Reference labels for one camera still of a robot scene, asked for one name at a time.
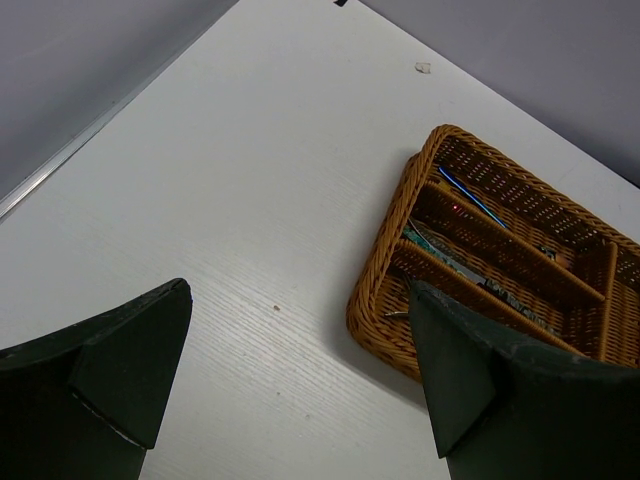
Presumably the small white scrap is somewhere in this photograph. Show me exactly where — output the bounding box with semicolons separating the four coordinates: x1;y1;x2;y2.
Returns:
414;62;432;75

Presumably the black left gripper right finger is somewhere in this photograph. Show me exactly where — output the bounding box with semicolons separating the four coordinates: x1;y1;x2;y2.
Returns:
409;282;639;479

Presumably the silver patterned table knife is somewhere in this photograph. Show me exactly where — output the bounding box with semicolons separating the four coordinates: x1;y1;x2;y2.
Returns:
445;260;560;337

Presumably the aluminium table frame rail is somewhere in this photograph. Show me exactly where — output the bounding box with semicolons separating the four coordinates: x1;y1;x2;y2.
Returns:
1;1;234;218

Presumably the iridescent round bowl spoon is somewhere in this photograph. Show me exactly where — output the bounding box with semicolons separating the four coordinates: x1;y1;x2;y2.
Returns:
437;166;508;229

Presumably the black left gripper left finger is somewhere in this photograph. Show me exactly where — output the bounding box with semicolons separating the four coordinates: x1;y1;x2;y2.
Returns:
1;278;193;479

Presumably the woven wicker cutlery tray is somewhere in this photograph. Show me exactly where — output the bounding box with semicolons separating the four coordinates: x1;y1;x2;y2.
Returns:
346;125;639;379

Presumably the green handled table knife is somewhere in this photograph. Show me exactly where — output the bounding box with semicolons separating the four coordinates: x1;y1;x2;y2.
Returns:
403;217;485;283

